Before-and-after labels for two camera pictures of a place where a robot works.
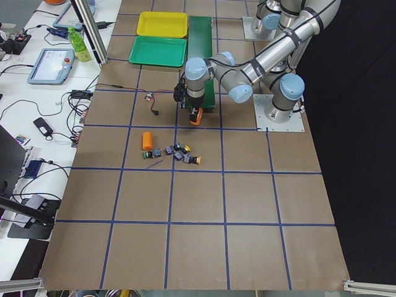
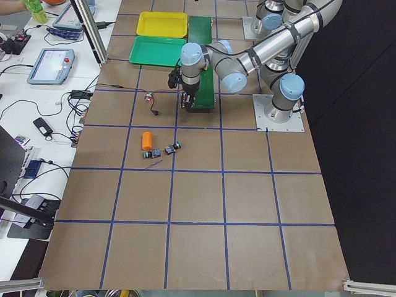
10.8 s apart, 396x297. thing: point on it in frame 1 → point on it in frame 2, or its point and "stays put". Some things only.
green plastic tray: x=159 y=51 stays put
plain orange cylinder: x=147 y=140 stays put
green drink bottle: x=78 y=43 → x=36 y=9
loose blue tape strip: x=153 y=164 stays put
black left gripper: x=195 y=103 → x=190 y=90
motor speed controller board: x=148 y=96 stays put
